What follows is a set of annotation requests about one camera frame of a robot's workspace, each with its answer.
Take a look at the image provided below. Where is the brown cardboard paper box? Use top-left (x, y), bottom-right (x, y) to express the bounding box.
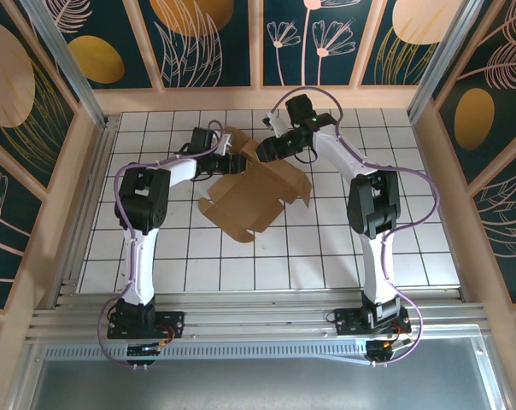
top-left (197, 126), bottom-right (313, 243)

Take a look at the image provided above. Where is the grey metal sheet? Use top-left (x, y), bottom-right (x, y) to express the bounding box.
top-left (9, 335), bottom-right (509, 410)

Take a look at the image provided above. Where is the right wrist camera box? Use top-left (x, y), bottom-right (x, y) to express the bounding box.
top-left (263, 109), bottom-right (285, 138)

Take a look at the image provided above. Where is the aluminium side rail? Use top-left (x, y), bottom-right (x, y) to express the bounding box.
top-left (52, 114), bottom-right (121, 309)

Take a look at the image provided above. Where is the aluminium mounting rail frame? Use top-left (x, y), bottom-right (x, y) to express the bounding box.
top-left (26, 290), bottom-right (492, 341)

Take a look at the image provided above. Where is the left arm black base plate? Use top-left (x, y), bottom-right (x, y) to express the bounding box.
top-left (107, 311), bottom-right (186, 341)

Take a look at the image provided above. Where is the aluminium corner post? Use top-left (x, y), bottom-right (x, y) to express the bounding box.
top-left (21, 0), bottom-right (110, 127)
top-left (407, 0), bottom-right (485, 125)

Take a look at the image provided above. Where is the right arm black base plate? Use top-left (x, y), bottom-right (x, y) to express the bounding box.
top-left (334, 307), bottom-right (413, 338)

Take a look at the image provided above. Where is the perforated metal cable tray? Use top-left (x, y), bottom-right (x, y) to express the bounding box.
top-left (44, 344), bottom-right (370, 365)

